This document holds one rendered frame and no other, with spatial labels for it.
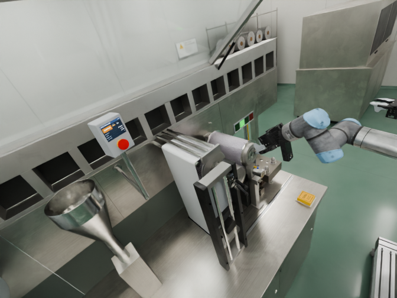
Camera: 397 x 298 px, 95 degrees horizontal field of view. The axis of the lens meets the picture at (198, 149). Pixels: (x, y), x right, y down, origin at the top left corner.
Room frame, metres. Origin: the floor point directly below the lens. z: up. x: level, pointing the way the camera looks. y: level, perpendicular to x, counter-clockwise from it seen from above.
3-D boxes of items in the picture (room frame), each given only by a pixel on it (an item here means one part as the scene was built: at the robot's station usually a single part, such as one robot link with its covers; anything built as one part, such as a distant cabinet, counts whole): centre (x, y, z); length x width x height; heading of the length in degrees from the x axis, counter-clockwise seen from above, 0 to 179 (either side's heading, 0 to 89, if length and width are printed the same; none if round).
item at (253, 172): (0.70, -0.25, 1.05); 0.06 x 0.05 x 0.31; 35
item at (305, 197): (0.65, -0.52, 0.91); 0.07 x 0.07 x 0.02; 35
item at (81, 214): (0.43, 0.39, 1.50); 0.14 x 0.14 x 0.06
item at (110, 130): (0.46, 0.21, 1.66); 0.07 x 0.07 x 0.10; 45
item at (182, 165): (0.69, 0.11, 1.17); 0.34 x 0.05 x 0.54; 35
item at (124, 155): (0.47, 0.21, 1.51); 0.02 x 0.02 x 0.20
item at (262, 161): (0.99, -0.31, 1.00); 0.40 x 0.16 x 0.06; 35
